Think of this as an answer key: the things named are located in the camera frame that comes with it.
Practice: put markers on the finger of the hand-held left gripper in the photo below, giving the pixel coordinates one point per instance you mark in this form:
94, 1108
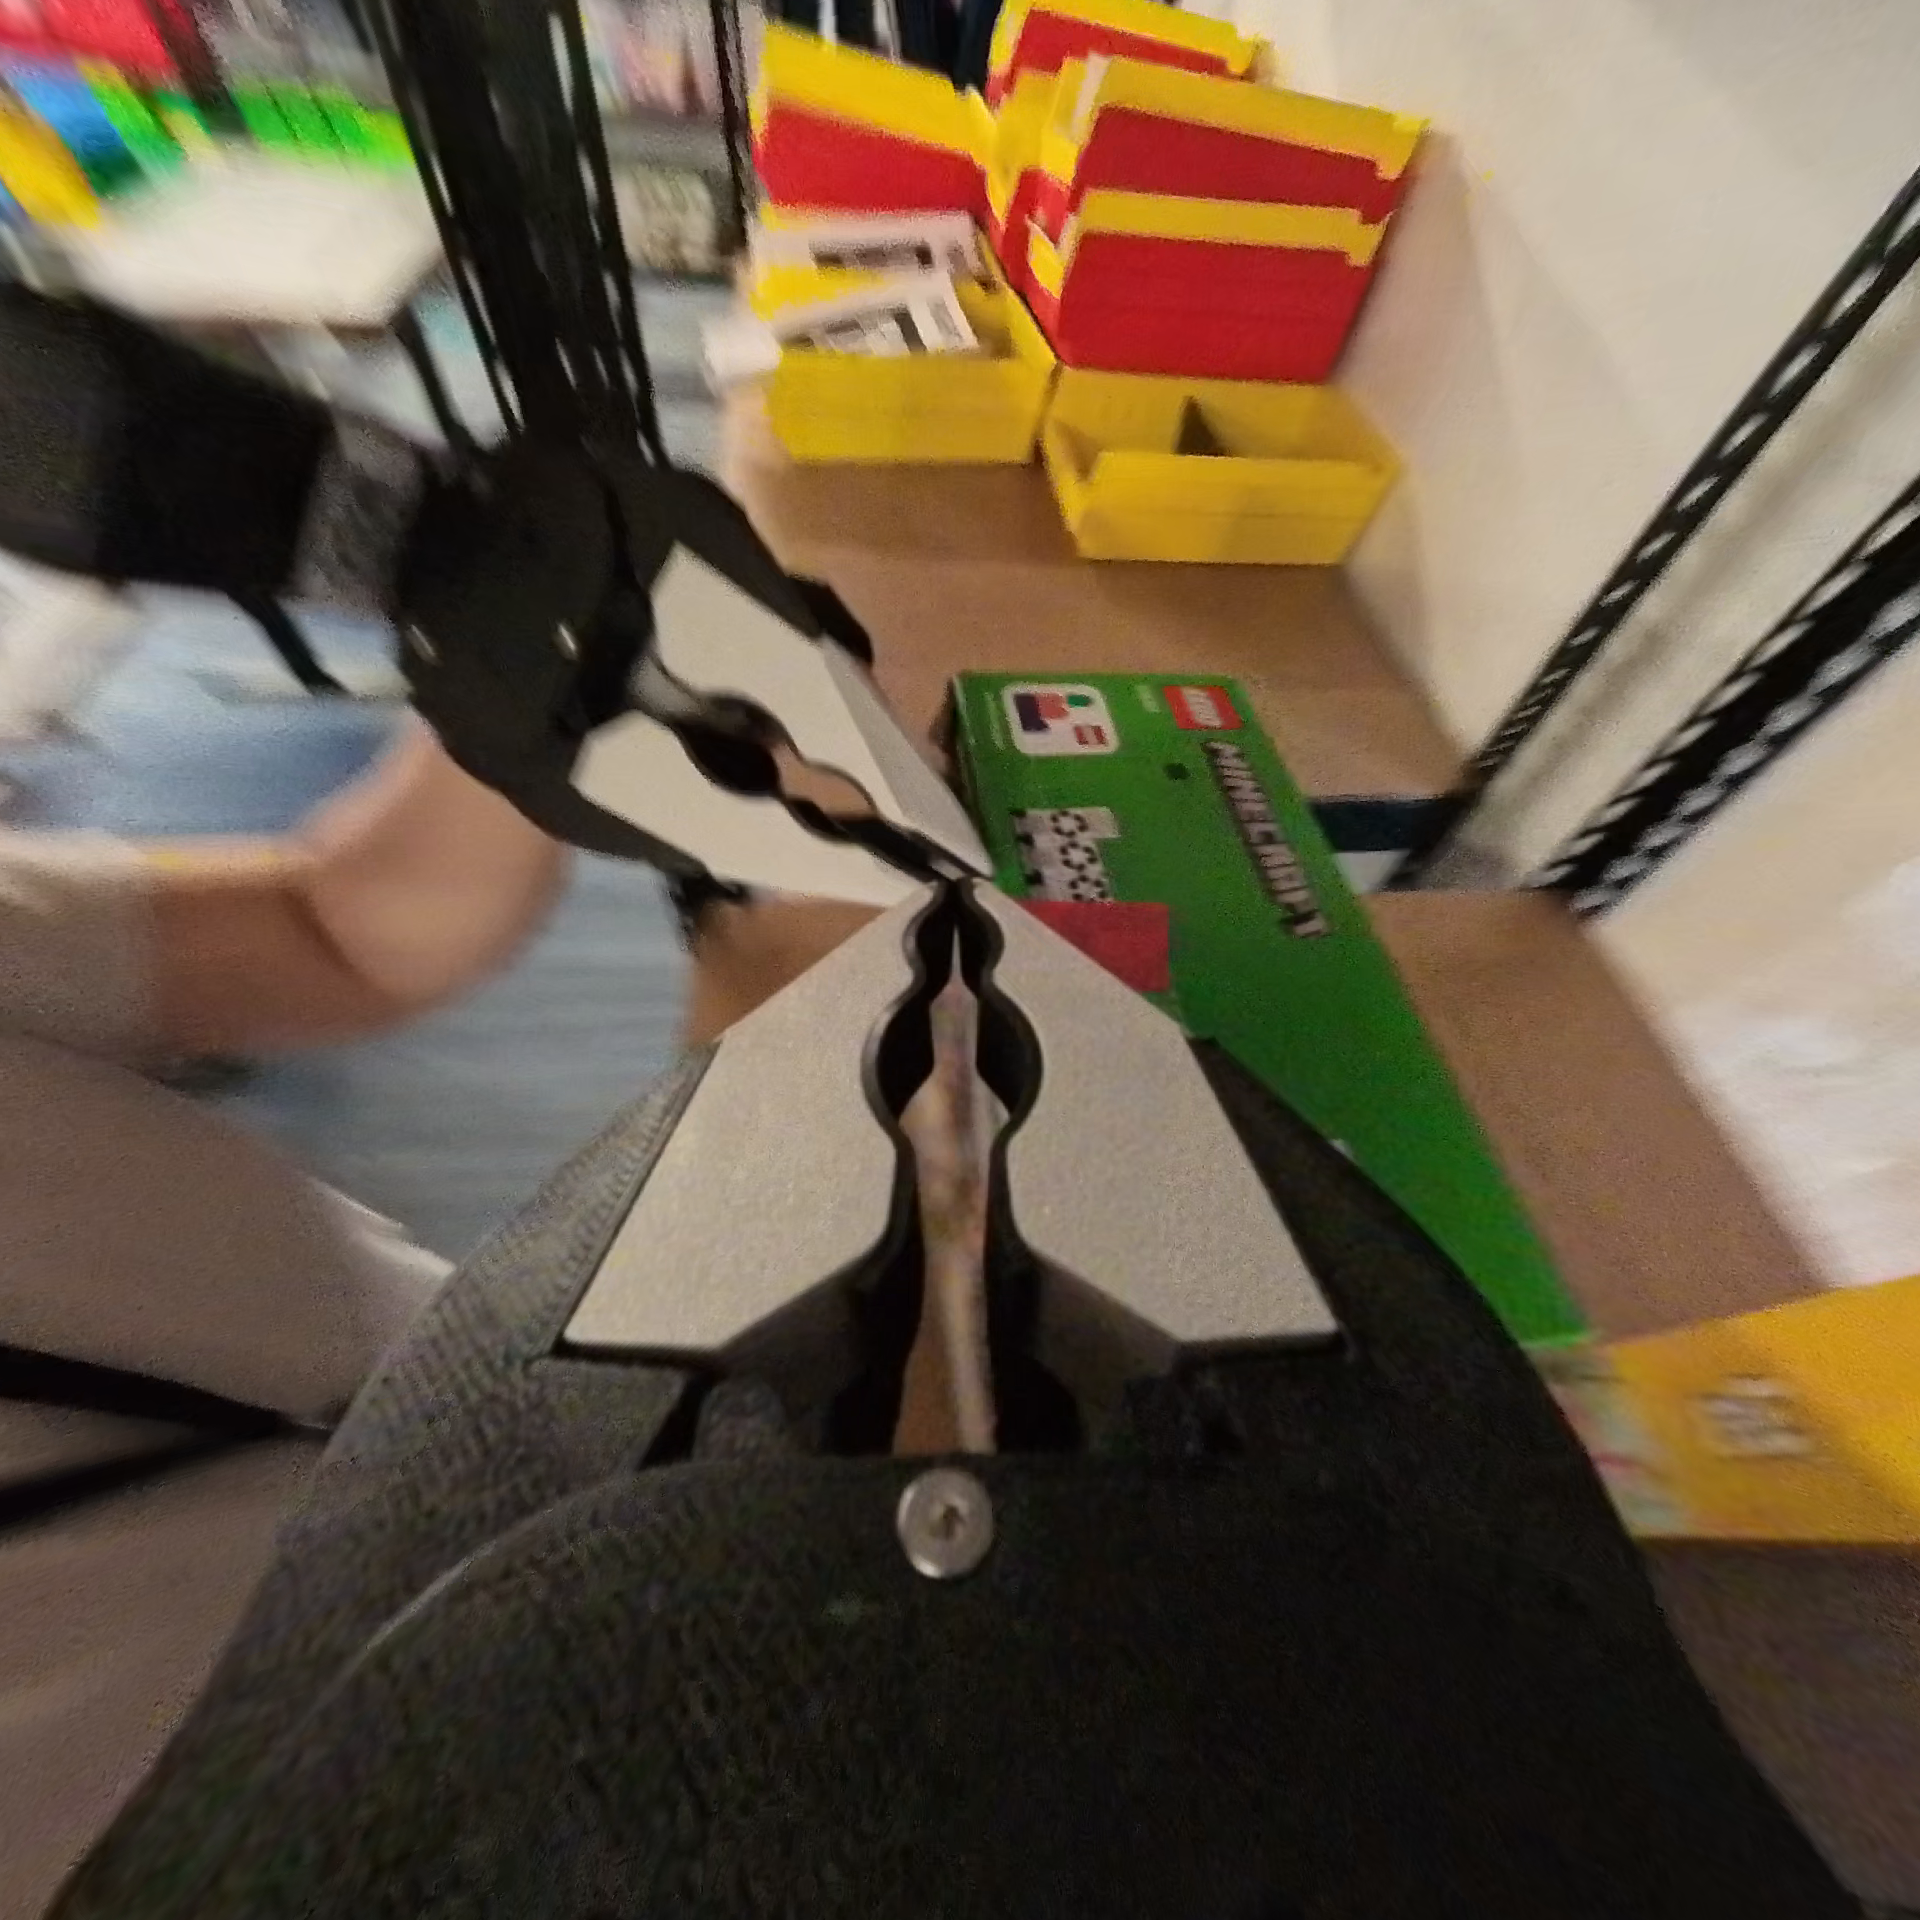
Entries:
797, 691
675, 809

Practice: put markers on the green toy box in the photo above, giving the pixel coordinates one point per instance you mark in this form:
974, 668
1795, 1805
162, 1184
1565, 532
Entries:
1277, 932

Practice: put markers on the black metal shelf rack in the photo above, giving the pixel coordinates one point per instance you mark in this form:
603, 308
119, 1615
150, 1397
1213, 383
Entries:
1694, 510

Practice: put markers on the yellow toy box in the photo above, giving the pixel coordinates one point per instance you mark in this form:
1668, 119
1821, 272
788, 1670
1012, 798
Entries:
1770, 1412

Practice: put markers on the white printed papers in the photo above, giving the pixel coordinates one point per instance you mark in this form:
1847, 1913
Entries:
886, 316

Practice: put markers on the person's left forearm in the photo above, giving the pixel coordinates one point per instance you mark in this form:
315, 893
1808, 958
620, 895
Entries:
346, 901

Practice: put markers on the wooden desk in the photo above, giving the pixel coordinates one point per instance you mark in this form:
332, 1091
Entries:
1576, 1079

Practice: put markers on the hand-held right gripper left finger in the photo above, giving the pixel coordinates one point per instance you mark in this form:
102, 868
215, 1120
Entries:
735, 1200

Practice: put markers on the stack of yellow red bins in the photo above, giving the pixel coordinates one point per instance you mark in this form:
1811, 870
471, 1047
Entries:
1202, 300

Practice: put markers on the person's white shirt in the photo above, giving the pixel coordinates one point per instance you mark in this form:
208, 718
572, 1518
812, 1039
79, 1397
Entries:
150, 1200

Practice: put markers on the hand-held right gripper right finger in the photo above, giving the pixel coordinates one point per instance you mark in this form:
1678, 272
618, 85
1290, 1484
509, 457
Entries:
1171, 1200

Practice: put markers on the red tape strip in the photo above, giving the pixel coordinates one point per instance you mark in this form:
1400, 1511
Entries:
1109, 945

